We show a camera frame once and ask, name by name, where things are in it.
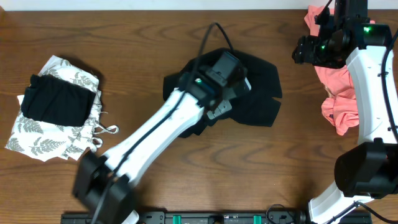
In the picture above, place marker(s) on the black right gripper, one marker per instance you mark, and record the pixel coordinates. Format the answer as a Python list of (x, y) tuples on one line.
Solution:
[(305, 51)]

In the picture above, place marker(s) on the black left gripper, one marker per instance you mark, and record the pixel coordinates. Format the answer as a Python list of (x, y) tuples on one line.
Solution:
[(225, 106)]

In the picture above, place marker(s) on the black polo shirt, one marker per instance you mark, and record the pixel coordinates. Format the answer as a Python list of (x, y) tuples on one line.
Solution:
[(259, 107)]

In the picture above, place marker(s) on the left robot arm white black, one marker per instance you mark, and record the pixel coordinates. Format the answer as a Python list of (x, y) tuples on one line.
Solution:
[(105, 184)]

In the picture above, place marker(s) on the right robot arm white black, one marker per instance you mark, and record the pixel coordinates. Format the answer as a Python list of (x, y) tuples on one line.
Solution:
[(369, 171)]

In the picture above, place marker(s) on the salmon pink shirt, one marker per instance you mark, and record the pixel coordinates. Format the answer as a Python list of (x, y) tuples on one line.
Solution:
[(340, 107)]

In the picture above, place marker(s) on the folded black garment on bag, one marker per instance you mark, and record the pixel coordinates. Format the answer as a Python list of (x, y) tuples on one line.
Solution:
[(56, 101)]

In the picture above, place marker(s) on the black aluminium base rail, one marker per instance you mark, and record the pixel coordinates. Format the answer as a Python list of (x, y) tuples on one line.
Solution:
[(275, 214)]

